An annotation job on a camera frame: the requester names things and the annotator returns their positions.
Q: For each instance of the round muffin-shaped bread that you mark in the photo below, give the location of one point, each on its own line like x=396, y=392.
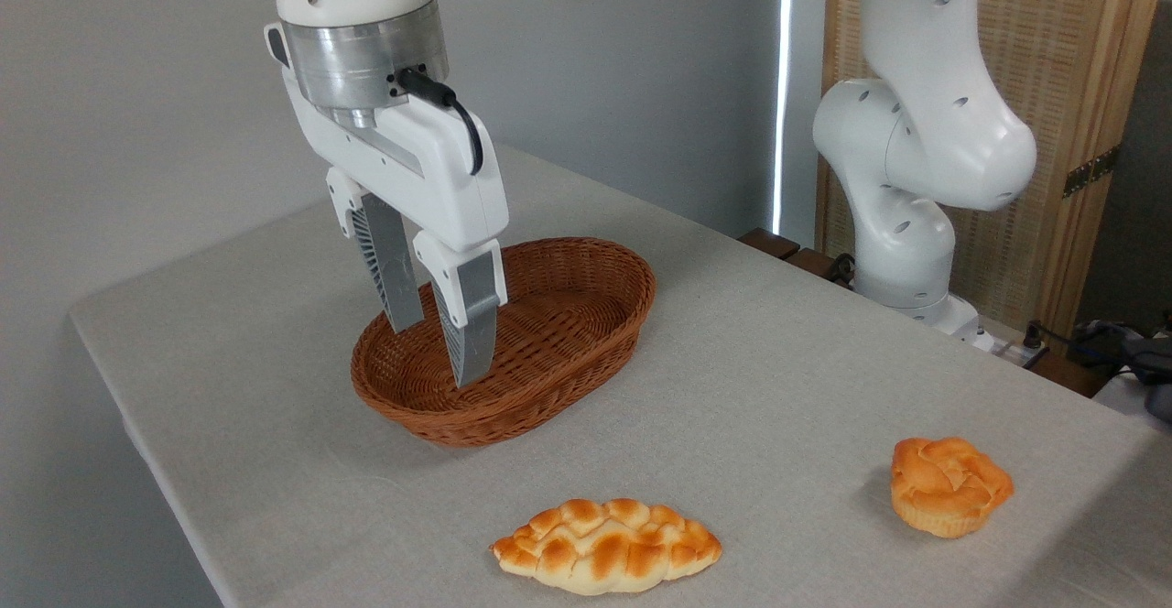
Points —
x=948, y=484

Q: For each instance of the long braided bread loaf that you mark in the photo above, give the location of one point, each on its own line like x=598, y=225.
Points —
x=604, y=548

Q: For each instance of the brown wicker oval basket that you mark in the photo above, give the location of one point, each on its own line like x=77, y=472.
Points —
x=549, y=352

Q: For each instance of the dark grey bag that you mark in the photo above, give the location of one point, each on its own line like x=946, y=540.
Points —
x=1155, y=374

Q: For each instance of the dark brown wooden block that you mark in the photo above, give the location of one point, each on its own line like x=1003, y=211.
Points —
x=813, y=263
x=769, y=243

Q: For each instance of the wood and rattan folding screen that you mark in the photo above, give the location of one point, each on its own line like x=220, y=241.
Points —
x=1062, y=49

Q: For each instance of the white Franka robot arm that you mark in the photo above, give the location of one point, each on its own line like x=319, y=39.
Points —
x=916, y=178

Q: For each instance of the white power strip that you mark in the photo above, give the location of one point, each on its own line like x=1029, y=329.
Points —
x=1007, y=347

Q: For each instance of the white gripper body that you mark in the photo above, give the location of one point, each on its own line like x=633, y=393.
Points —
x=439, y=178

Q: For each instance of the grey tablecloth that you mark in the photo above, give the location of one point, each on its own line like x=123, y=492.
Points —
x=778, y=388

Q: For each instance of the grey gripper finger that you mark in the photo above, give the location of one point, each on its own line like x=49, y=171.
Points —
x=474, y=324
x=392, y=269

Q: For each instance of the brass screen hinge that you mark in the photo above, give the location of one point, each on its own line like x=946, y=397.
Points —
x=1090, y=171

